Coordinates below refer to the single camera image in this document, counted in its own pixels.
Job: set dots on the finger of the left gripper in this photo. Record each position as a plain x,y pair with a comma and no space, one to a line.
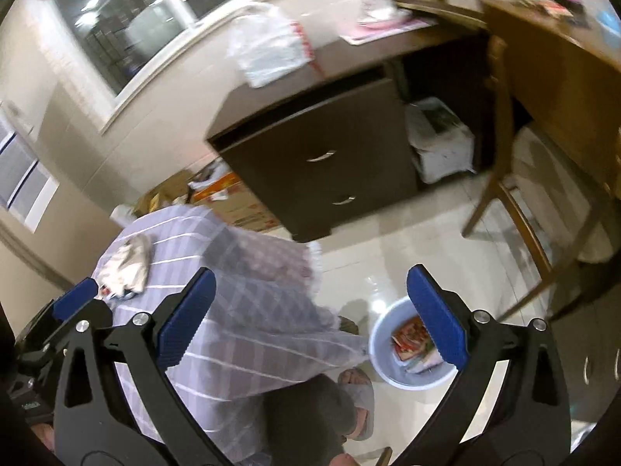
68,304

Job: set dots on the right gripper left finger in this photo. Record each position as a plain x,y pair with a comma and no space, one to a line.
93,423

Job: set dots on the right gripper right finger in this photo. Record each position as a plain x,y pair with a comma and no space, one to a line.
530,422

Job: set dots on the dark red snack wrapper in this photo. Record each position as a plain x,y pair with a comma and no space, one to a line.
411,339

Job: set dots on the blue plastic trash basin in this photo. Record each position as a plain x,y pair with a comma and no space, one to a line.
421,373

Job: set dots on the beige crumpled cloth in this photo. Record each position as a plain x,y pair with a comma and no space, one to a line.
124,275

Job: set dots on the purple checked tablecloth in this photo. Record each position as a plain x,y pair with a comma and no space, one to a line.
263,332

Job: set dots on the grey slipper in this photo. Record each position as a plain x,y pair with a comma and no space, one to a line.
357,384

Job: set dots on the open cardboard box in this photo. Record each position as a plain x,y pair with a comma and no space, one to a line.
164,194

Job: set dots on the wooden chair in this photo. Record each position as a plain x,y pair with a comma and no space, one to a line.
563,215

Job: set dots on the orange cardboard box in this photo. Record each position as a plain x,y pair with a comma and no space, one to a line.
235,204

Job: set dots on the white printer box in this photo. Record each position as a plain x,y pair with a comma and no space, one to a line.
442,144

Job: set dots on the dark wood drawer cabinet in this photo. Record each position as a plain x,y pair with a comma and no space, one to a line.
327,143

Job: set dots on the wooden desk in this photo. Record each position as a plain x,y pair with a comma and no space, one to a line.
565,76

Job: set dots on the white plastic bag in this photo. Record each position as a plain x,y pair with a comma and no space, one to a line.
266,44

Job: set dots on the pink paper sheet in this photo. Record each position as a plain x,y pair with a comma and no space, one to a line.
359,34

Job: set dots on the window with white frame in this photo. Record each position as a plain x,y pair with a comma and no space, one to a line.
105,51

